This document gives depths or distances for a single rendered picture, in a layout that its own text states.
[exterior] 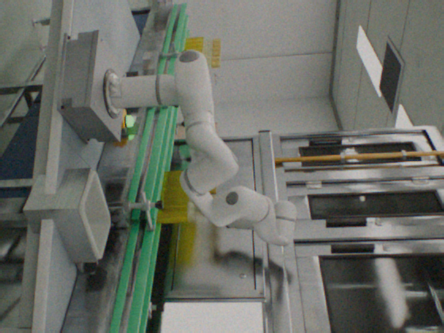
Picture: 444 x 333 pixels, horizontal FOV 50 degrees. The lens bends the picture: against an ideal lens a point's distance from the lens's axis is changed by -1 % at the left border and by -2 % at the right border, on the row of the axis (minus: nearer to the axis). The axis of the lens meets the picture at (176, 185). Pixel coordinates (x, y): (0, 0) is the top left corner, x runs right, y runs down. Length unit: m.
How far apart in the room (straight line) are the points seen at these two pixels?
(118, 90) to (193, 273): 0.66
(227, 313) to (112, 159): 0.66
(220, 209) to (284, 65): 6.75
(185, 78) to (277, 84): 6.83
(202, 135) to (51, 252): 0.51
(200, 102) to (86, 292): 0.64
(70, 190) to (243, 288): 0.65
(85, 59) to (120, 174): 0.42
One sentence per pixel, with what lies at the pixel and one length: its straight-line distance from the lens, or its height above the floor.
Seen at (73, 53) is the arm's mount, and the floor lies 0.78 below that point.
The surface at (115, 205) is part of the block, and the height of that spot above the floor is 0.86.
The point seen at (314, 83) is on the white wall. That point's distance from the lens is 8.20.
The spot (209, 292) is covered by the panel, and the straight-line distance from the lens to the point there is 1.59.
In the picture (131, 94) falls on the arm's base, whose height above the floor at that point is 0.94.
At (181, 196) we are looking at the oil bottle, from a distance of 1.70.
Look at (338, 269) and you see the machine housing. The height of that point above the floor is 1.57.
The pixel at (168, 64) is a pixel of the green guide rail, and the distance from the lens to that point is 2.33.
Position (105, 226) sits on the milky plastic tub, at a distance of 1.51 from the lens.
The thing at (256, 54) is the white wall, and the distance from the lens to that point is 7.85.
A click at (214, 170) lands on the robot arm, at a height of 1.19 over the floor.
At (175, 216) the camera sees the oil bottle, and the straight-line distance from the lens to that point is 1.66.
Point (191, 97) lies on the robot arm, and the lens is 1.29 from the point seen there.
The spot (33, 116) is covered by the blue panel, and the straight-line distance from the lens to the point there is 2.17.
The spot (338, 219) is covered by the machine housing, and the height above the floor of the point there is 1.61.
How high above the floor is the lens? 1.27
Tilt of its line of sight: 8 degrees down
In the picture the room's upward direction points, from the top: 88 degrees clockwise
